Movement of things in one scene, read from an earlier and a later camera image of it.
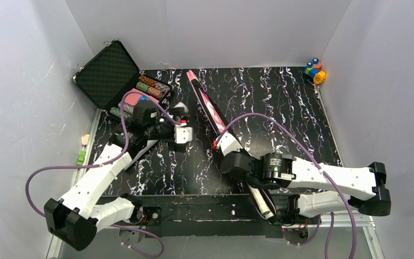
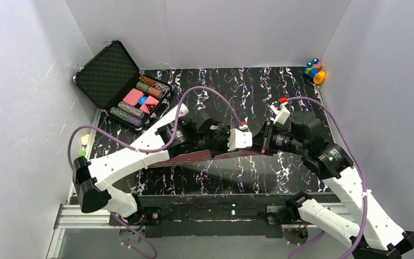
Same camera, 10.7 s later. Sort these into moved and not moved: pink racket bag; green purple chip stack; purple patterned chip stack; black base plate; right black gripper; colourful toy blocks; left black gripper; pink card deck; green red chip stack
Moved: right black gripper; pink racket bag; left black gripper
Not moved: green red chip stack; black base plate; green purple chip stack; purple patterned chip stack; colourful toy blocks; pink card deck
